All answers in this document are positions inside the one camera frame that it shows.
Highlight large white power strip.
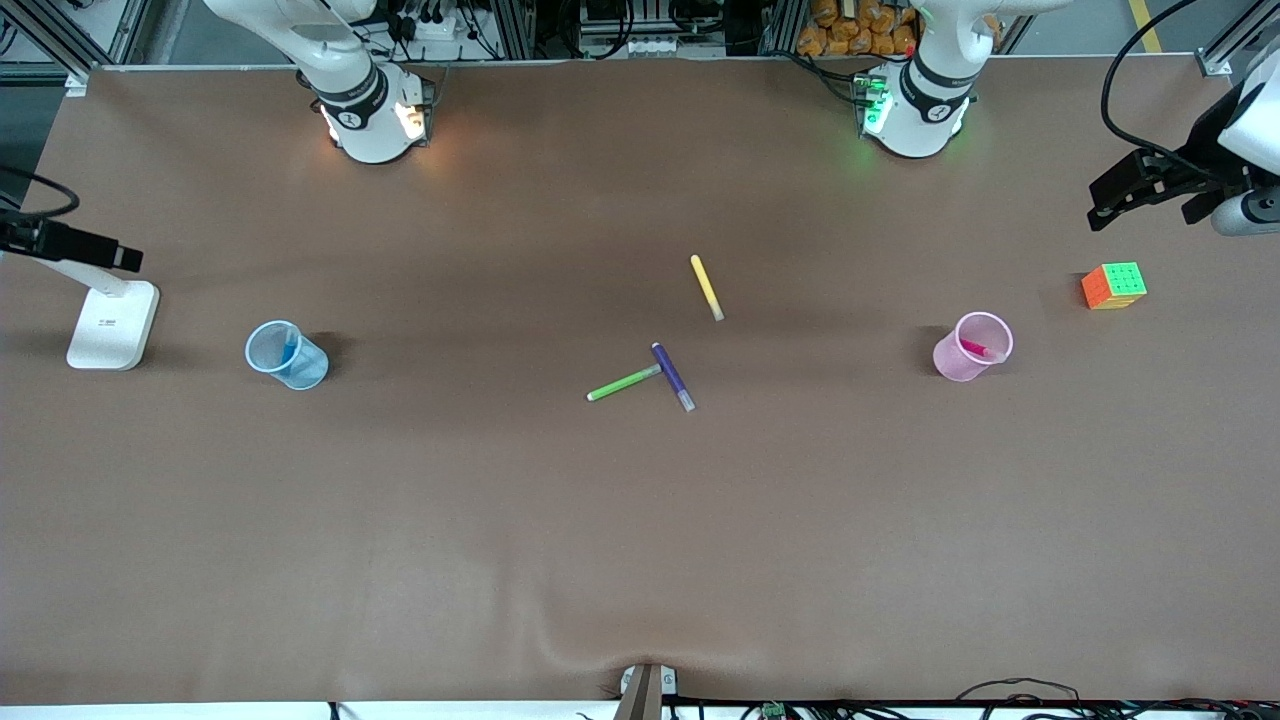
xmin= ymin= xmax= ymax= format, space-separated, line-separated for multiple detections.
xmin=405 ymin=12 xmax=496 ymax=49

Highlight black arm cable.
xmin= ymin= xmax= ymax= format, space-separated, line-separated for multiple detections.
xmin=0 ymin=163 xmax=81 ymax=221
xmin=1099 ymin=0 xmax=1226 ymax=186

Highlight black cable bundle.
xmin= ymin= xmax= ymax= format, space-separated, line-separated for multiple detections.
xmin=950 ymin=678 xmax=1280 ymax=720

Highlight aluminium frame profile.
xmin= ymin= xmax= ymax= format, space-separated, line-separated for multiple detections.
xmin=1195 ymin=0 xmax=1280 ymax=78
xmin=0 ymin=0 xmax=151 ymax=98

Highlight orange snack packs pile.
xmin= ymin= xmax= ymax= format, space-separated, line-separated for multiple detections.
xmin=797 ymin=0 xmax=1003 ymax=58

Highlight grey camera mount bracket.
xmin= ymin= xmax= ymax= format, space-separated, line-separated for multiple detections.
xmin=613 ymin=662 xmax=679 ymax=720

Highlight colourful puzzle cube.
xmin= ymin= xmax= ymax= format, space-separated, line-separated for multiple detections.
xmin=1081 ymin=262 xmax=1148 ymax=311

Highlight brown table cover mat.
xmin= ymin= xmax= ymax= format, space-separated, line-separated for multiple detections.
xmin=0 ymin=55 xmax=1280 ymax=706

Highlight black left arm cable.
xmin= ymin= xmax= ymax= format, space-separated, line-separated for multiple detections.
xmin=1099 ymin=0 xmax=1226 ymax=186

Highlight pink mesh cup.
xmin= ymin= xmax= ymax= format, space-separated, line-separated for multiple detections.
xmin=933 ymin=311 xmax=1014 ymax=383

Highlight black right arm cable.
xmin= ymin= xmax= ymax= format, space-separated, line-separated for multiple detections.
xmin=0 ymin=163 xmax=81 ymax=221

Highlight purple marker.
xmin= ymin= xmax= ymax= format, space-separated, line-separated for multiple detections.
xmin=651 ymin=342 xmax=696 ymax=413

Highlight yellow marker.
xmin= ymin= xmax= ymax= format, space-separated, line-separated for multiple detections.
xmin=690 ymin=254 xmax=725 ymax=322

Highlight white desk lamp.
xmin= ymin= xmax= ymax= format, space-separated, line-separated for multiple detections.
xmin=30 ymin=258 xmax=161 ymax=371

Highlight green marker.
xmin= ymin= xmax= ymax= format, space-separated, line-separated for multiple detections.
xmin=586 ymin=364 xmax=663 ymax=403

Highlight blue mesh cup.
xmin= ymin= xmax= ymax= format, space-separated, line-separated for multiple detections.
xmin=245 ymin=320 xmax=330 ymax=391

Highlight aluminium frame post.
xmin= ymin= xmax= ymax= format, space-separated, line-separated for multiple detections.
xmin=762 ymin=0 xmax=804 ymax=56
xmin=497 ymin=0 xmax=536 ymax=61

